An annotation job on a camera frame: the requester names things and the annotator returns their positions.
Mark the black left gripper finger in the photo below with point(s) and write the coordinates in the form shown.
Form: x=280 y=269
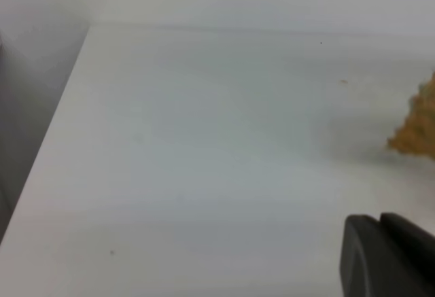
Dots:
x=387 y=257

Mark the green striped rag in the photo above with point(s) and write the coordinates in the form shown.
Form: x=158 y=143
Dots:
x=415 y=136

